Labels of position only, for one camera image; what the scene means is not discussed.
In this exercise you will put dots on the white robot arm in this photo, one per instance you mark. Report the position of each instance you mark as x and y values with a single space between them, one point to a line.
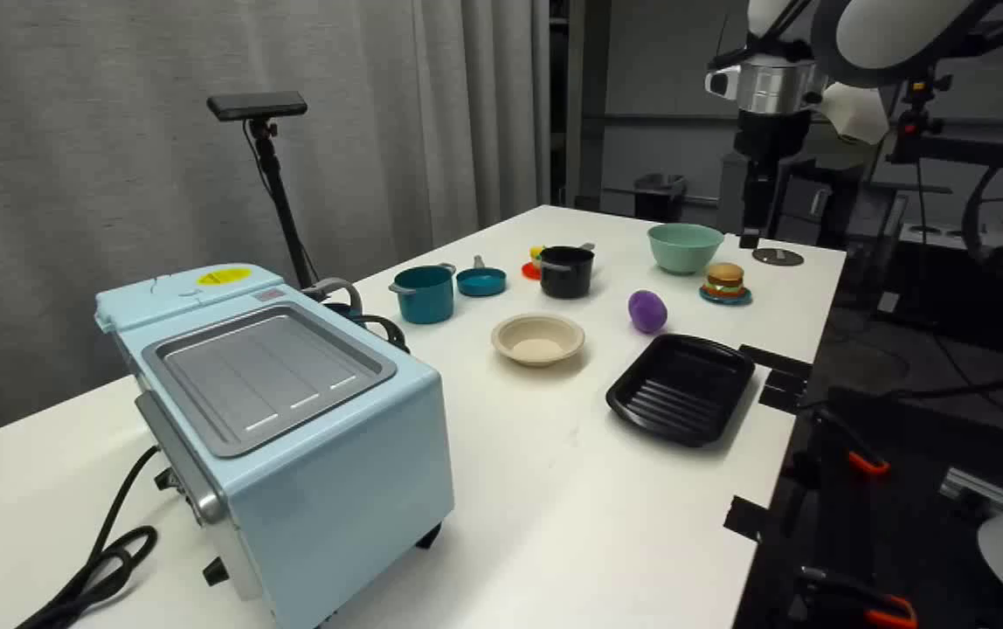
798 50

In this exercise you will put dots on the black grill tray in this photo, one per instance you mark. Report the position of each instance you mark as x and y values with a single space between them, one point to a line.
681 390

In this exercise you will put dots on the orange handled clamp lower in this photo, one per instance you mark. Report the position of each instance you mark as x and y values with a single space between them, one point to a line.
847 601

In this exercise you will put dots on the silver metal disc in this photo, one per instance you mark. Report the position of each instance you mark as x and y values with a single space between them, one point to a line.
776 258

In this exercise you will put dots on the purple plum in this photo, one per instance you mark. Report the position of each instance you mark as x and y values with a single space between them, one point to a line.
646 311

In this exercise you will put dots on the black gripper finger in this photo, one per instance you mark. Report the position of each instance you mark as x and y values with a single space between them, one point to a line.
749 230

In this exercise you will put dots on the orange handled clamp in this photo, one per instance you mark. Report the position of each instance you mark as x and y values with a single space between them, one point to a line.
836 440
847 601

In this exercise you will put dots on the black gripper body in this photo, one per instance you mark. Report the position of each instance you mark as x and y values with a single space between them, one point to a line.
765 142

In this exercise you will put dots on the mint green bowl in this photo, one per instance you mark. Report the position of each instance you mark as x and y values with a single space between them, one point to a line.
681 251

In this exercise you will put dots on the cream white bowl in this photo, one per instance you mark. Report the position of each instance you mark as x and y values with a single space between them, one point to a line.
535 341

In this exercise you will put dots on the toy burger on plate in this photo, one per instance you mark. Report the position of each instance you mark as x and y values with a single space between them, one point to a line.
726 284

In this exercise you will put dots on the orange yellow toy piece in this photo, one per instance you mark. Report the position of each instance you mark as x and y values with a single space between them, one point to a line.
533 263

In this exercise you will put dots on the black toy pot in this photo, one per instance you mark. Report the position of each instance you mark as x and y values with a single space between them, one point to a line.
566 270

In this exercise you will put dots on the light blue toaster oven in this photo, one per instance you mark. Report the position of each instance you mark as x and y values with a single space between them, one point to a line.
310 447

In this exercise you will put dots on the orange handled clamp upper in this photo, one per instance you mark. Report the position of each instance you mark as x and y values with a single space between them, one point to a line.
836 440

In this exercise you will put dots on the black camera on stand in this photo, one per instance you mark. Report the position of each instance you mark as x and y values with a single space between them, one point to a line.
257 116

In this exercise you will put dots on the teal toy pot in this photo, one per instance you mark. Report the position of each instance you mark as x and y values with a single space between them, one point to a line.
425 296

